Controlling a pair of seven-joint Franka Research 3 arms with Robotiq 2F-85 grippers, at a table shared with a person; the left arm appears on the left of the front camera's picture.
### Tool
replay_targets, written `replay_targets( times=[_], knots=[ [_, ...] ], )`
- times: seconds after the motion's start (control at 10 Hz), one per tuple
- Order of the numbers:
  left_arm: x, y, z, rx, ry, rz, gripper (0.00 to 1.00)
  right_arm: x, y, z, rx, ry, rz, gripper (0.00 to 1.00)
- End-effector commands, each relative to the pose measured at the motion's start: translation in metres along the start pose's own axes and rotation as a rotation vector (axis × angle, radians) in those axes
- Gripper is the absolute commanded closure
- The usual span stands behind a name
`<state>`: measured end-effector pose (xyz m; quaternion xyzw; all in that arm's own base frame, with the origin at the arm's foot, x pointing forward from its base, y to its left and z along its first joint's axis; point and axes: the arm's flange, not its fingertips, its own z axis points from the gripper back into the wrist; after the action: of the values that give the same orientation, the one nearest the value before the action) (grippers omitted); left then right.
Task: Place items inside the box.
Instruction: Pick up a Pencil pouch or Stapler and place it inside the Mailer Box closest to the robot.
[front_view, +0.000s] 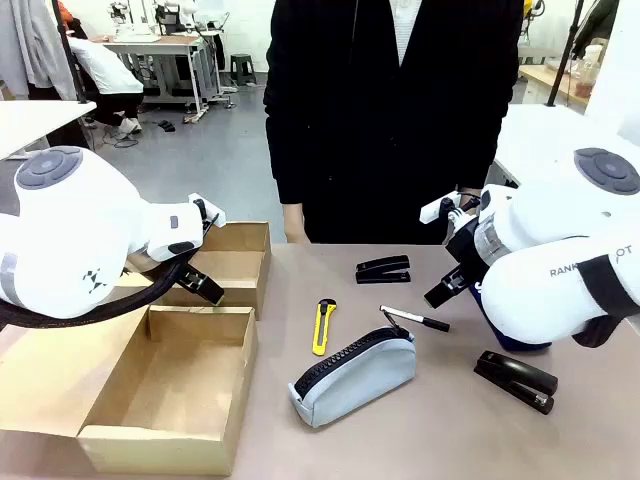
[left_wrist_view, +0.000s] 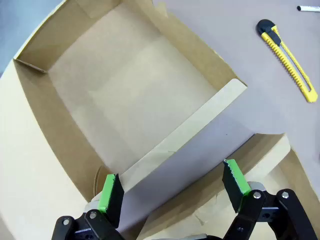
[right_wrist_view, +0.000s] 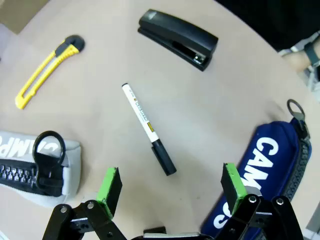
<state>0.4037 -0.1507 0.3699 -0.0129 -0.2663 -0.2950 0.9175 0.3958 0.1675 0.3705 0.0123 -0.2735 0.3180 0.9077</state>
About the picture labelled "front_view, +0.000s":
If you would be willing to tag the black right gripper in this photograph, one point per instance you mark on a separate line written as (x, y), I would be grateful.
(465, 247)

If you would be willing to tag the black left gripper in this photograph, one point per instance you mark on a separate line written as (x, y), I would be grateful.
(191, 277)

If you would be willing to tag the black and white marker pen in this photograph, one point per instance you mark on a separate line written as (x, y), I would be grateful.
(415, 317)

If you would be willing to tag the blue zippered pencil case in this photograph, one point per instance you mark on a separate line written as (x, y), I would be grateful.
(517, 345)

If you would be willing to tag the black stapler with metal end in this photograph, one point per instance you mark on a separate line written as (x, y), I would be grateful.
(517, 380)

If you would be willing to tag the yellow utility knife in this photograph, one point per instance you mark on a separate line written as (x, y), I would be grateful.
(322, 330)

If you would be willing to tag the grey zippered pencil case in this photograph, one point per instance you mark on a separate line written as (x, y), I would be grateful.
(357, 375)

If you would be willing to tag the right forearm in black sleeve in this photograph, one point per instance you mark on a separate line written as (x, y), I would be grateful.
(285, 160)

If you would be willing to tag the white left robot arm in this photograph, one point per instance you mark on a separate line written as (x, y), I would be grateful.
(65, 240)

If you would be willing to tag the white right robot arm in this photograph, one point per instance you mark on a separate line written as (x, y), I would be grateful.
(560, 250)

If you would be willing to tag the left forearm in black sleeve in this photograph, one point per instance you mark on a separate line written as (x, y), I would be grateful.
(492, 150)

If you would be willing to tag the open cardboard box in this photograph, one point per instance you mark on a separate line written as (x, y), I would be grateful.
(240, 265)
(175, 380)

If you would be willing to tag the person's right hand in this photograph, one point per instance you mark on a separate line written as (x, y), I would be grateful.
(294, 225)

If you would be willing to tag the black object on floor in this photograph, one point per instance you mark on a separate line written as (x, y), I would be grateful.
(167, 126)

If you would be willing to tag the person in black jacket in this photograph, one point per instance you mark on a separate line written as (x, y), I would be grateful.
(380, 125)

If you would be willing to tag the dark green plastic stool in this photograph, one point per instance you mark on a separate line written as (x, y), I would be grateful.
(243, 67)

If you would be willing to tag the wooden side table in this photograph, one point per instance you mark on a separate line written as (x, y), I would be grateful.
(550, 80)

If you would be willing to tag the background person in white top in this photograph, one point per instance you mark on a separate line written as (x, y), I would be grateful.
(107, 75)

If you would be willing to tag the white desk with white legs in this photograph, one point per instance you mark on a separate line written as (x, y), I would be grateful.
(35, 122)

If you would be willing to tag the clear jar with brown contents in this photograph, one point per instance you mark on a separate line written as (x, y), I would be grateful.
(589, 72)

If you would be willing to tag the black tripod pole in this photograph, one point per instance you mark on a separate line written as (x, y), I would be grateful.
(70, 50)
(565, 55)

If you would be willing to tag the grey hanging jacket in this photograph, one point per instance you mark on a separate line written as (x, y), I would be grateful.
(35, 45)

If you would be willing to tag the dark hanging jacket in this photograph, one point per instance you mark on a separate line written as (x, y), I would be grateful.
(595, 25)

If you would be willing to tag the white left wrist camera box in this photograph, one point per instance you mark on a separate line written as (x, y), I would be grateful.
(212, 212)

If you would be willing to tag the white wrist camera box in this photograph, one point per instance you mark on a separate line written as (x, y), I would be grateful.
(212, 212)
(435, 210)

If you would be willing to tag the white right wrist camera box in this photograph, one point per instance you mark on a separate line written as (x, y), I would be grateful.
(435, 210)

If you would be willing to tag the wood-topped workbench with white frame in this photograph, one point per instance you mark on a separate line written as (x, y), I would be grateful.
(165, 55)

